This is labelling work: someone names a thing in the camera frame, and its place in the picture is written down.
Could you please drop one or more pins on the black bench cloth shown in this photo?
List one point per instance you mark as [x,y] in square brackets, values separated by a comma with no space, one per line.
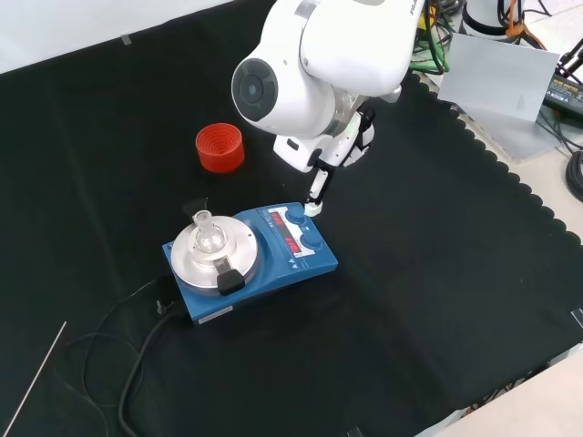
[387,296]

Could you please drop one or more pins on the clear round-bottom glass flask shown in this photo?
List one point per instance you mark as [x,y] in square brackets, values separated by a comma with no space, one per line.
[207,243]

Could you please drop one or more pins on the red ribbed plastic cup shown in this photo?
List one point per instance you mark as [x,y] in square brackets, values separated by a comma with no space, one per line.
[221,157]

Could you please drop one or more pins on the black power adapter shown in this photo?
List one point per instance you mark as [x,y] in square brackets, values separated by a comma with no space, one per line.
[565,93]

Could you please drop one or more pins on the grey metal base plate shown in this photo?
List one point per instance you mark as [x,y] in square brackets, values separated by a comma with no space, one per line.
[514,136]

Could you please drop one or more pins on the heater with blue base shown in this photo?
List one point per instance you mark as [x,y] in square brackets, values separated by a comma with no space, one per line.
[273,273]

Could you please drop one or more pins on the thin glass rod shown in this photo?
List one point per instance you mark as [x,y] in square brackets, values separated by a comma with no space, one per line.
[36,375]

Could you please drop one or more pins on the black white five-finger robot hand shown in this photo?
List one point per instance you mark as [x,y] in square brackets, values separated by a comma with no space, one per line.
[296,152]

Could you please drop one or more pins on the grey tape strip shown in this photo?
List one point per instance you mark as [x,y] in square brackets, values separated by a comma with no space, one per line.
[126,40]

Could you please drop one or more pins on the pale board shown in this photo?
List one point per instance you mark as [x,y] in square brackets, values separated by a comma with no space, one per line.
[496,77]

